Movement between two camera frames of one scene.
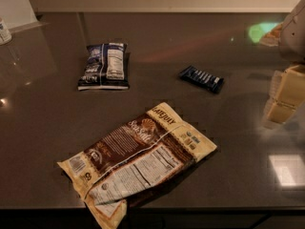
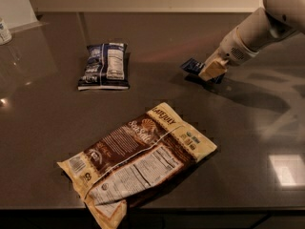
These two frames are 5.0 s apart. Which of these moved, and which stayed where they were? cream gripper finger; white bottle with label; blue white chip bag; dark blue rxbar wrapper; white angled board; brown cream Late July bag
Moved: cream gripper finger; dark blue rxbar wrapper
Stayed: white bottle with label; brown cream Late July bag; white angled board; blue white chip bag
